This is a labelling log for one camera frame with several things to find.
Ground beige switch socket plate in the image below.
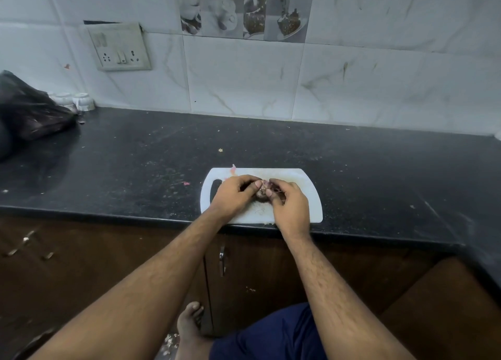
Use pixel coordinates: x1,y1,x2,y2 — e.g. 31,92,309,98
86,22,152,72

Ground person's navy shorts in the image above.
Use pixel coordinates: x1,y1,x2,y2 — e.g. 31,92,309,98
209,302,328,360

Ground person's right hand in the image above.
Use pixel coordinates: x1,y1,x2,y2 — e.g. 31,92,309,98
265,178,312,242

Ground long silver drawer handle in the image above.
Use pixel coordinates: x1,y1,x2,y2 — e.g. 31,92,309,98
6,230,38,257

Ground person's right forearm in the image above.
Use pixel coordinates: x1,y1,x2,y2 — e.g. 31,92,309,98
283,232,415,360

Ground person's left hand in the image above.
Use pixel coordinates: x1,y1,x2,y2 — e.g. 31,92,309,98
207,174,264,226

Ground printed decorative wall tile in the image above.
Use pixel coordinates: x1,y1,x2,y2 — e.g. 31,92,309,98
176,0,316,43

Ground black plastic bag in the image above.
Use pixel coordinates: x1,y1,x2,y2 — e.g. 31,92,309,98
0,70,78,161

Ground person's left forearm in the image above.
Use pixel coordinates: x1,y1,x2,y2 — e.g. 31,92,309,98
29,209,226,360

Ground white plastic cutting board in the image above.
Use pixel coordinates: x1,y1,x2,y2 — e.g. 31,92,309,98
200,167,324,225

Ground person's bare foot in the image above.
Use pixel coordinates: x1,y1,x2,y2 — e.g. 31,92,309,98
176,302,214,360

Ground small red onion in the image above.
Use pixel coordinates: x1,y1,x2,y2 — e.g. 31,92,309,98
254,179,277,204

